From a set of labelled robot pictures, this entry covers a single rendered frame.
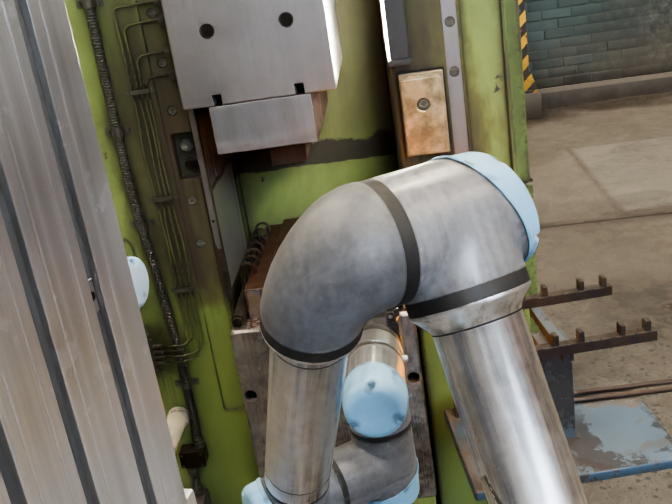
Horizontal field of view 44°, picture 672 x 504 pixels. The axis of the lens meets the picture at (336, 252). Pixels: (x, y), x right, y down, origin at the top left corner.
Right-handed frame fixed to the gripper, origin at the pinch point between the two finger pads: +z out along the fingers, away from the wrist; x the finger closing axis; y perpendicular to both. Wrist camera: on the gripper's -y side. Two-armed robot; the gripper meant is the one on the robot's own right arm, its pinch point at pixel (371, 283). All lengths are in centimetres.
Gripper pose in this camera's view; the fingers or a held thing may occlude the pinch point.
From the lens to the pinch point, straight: 128.9
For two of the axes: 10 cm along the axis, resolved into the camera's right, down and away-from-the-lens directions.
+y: 1.6, 9.4, 3.1
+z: 0.4, -3.2, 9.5
